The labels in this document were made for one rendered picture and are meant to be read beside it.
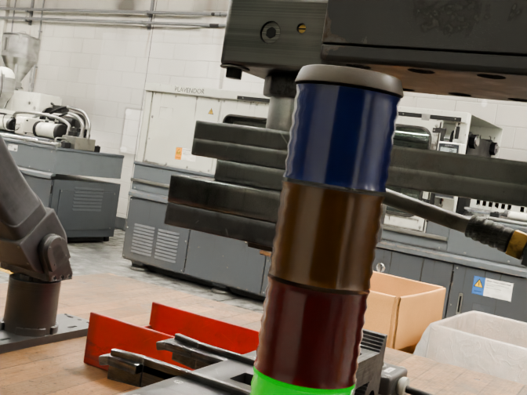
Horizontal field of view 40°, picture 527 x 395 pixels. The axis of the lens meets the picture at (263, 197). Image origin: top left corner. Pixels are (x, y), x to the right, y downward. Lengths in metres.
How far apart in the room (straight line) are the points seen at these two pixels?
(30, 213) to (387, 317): 2.11
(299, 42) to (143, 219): 6.08
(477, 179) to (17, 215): 0.55
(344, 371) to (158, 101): 6.35
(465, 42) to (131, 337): 0.52
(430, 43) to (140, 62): 9.06
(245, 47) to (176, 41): 8.63
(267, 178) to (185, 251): 5.77
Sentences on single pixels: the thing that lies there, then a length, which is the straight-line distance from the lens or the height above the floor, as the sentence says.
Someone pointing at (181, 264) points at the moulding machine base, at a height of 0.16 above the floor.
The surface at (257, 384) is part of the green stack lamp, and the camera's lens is 0.27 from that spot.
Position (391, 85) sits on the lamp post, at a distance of 0.26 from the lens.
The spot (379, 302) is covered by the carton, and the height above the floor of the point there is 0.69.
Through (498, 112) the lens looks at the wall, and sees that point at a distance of 7.20.
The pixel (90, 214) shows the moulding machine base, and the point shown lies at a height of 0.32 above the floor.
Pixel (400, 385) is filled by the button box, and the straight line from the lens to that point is 0.91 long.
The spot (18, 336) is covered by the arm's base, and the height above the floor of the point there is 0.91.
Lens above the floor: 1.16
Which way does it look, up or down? 3 degrees down
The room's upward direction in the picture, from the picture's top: 9 degrees clockwise
